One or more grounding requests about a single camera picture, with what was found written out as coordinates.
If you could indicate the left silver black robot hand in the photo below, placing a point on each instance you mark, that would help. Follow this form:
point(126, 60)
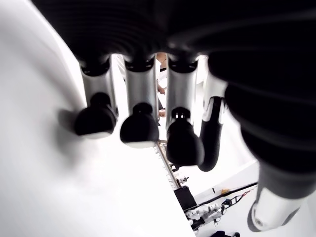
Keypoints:
point(222, 37)

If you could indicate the black box device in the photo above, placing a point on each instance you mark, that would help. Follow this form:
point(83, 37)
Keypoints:
point(185, 197)

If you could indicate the seated person in white shirt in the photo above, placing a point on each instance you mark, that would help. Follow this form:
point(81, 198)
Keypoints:
point(161, 74)

